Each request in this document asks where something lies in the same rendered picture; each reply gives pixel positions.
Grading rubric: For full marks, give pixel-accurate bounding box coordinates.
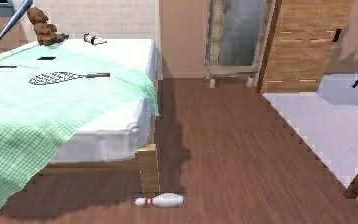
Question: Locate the black door handle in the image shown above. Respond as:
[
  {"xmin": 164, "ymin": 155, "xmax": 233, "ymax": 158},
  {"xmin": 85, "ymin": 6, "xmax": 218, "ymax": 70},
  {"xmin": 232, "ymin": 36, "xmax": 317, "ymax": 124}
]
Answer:
[{"xmin": 332, "ymin": 28, "xmax": 343, "ymax": 43}]

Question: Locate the black tennis racket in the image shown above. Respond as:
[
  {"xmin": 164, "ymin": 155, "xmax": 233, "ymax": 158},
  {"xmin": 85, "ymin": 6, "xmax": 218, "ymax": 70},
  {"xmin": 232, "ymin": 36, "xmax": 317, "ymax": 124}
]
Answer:
[{"xmin": 28, "ymin": 71, "xmax": 111, "ymax": 86}]

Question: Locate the white and black small object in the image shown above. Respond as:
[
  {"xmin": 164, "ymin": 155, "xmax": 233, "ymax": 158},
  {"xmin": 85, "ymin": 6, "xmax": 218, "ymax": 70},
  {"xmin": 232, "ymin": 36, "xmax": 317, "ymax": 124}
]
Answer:
[{"xmin": 83, "ymin": 32, "xmax": 108, "ymax": 46}]

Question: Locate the white bowling pin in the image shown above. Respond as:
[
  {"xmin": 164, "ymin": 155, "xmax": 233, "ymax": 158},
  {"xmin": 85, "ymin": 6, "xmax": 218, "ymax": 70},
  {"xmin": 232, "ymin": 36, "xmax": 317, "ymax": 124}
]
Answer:
[{"xmin": 134, "ymin": 192, "xmax": 185, "ymax": 209}]

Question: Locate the white bed with wooden frame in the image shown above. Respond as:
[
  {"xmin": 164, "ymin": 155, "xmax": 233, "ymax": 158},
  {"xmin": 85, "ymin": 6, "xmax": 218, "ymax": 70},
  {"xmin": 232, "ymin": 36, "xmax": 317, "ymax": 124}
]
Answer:
[{"xmin": 0, "ymin": 38, "xmax": 164, "ymax": 195}]

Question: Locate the brown teddy bear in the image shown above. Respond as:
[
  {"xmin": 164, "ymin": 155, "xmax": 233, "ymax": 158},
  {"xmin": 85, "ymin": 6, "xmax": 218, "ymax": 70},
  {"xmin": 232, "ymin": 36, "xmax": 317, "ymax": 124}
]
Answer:
[{"xmin": 26, "ymin": 6, "xmax": 70, "ymax": 47}]

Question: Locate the green checked blanket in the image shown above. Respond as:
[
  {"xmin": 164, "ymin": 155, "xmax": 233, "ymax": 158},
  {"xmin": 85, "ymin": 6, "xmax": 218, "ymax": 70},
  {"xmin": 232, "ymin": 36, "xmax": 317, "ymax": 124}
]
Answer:
[{"xmin": 0, "ymin": 46, "xmax": 160, "ymax": 218}]

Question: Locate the standing mirror with pale frame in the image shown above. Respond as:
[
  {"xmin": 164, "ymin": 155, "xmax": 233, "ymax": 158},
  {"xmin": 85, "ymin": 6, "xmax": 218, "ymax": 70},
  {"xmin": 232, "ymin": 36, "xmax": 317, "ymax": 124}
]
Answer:
[{"xmin": 205, "ymin": 0, "xmax": 277, "ymax": 89}]

